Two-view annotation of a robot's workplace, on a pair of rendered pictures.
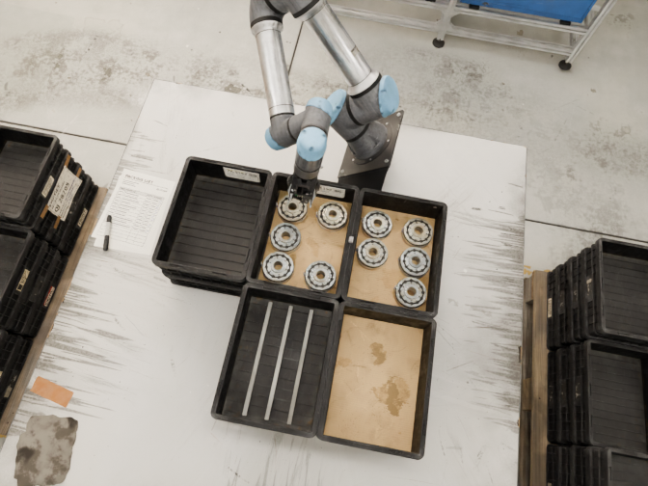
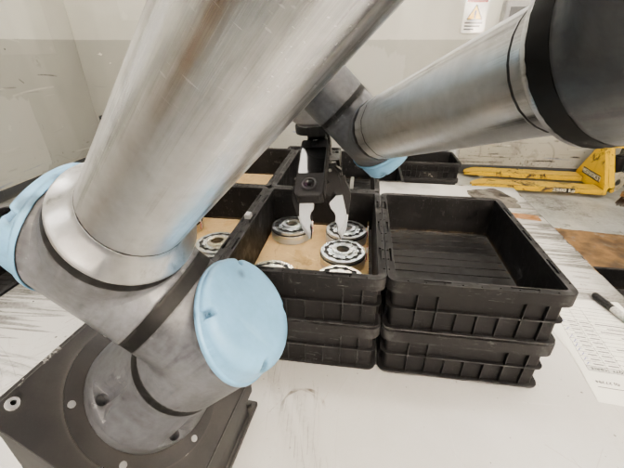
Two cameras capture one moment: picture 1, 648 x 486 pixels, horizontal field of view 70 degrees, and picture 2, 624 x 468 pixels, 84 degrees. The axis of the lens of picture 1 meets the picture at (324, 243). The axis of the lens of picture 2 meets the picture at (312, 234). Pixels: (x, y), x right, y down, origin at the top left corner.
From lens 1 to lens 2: 1.65 m
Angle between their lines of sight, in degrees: 83
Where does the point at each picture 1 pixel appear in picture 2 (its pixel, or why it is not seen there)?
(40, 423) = (510, 204)
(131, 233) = (582, 317)
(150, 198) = (611, 368)
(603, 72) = not seen: outside the picture
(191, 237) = (478, 260)
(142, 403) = not seen: hidden behind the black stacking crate
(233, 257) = (407, 246)
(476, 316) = not seen: hidden behind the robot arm
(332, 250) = (274, 255)
